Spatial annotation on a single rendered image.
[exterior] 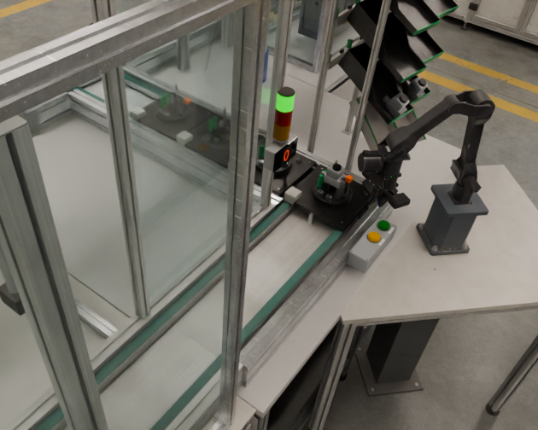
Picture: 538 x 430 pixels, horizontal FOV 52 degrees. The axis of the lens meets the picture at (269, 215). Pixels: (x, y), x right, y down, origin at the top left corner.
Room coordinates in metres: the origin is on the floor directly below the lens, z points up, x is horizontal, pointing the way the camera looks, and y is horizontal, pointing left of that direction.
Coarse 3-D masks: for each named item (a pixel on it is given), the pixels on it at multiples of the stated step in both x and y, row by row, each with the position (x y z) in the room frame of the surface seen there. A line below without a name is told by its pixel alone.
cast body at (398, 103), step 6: (396, 96) 1.65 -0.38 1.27; (402, 96) 1.65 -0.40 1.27; (390, 102) 1.66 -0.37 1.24; (396, 102) 1.64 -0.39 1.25; (402, 102) 1.64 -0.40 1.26; (408, 102) 1.66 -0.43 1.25; (390, 108) 1.65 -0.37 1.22; (396, 108) 1.64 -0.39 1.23; (402, 108) 1.66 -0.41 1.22; (396, 114) 1.64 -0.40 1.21
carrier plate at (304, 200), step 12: (324, 168) 1.60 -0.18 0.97; (312, 180) 1.53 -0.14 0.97; (360, 192) 1.49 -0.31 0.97; (300, 204) 1.39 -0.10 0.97; (312, 204) 1.40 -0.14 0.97; (348, 204) 1.42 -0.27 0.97; (360, 204) 1.43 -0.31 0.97; (324, 216) 1.35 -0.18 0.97; (336, 216) 1.35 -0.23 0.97; (348, 216) 1.36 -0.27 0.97; (336, 228) 1.31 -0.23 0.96
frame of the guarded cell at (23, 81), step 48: (192, 0) 0.54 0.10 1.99; (240, 0) 0.61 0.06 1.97; (48, 48) 0.42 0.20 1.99; (96, 48) 0.43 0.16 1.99; (144, 48) 0.48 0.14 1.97; (0, 96) 0.35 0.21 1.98; (48, 96) 0.38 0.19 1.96; (240, 96) 0.64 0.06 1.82; (240, 144) 0.63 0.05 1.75; (240, 192) 0.63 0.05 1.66; (240, 240) 0.63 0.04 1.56; (240, 288) 0.65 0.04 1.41; (240, 336) 0.65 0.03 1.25
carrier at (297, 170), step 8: (304, 160) 1.64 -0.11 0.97; (312, 160) 1.64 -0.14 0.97; (280, 168) 1.55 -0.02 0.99; (288, 168) 1.56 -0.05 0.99; (296, 168) 1.59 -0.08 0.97; (304, 168) 1.59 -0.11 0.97; (280, 176) 1.53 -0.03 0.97; (288, 176) 1.54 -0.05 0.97; (296, 176) 1.54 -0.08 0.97; (304, 176) 1.57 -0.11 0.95; (280, 184) 1.48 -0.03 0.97; (288, 184) 1.49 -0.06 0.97; (272, 192) 1.45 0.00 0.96; (280, 192) 1.44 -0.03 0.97
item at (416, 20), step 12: (396, 0) 1.66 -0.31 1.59; (408, 0) 1.75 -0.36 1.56; (420, 0) 1.75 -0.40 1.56; (396, 12) 1.65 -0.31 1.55; (408, 12) 1.69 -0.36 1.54; (420, 12) 1.72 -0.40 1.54; (432, 12) 1.71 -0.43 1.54; (408, 24) 1.62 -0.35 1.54; (420, 24) 1.67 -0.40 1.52; (432, 24) 1.66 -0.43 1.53
